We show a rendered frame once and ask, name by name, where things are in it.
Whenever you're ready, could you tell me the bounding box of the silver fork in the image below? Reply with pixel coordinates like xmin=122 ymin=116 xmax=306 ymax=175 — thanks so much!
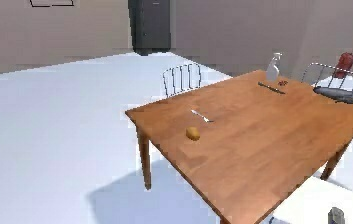
xmin=190 ymin=109 xmax=215 ymax=124

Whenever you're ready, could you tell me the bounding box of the grey metal slatted chair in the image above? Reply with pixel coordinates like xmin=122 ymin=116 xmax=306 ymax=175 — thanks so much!
xmin=161 ymin=62 xmax=203 ymax=99

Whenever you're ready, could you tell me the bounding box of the brown wooden table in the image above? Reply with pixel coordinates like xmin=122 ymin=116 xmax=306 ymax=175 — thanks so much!
xmin=124 ymin=69 xmax=353 ymax=224

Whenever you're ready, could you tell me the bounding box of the dark grey fridge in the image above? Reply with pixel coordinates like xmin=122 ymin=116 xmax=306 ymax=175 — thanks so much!
xmin=127 ymin=0 xmax=172 ymax=56

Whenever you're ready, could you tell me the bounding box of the dark table knife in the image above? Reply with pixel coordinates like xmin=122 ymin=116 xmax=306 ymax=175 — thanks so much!
xmin=257 ymin=81 xmax=286 ymax=96

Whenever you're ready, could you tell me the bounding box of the clear spray bottle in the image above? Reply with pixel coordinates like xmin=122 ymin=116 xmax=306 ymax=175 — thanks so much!
xmin=265 ymin=52 xmax=284 ymax=83

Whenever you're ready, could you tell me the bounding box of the grey metal cushioned chair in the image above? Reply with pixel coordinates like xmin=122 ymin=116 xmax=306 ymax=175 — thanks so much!
xmin=300 ymin=62 xmax=353 ymax=105

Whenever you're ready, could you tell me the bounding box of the red fire extinguisher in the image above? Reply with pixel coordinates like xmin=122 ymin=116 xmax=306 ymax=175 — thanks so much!
xmin=333 ymin=52 xmax=353 ymax=80

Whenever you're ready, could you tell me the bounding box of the small grey bin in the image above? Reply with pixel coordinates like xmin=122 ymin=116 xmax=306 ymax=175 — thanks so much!
xmin=327 ymin=206 xmax=346 ymax=224

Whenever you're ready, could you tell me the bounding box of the dark framed wall picture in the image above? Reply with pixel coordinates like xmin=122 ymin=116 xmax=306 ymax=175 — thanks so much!
xmin=28 ymin=0 xmax=75 ymax=8

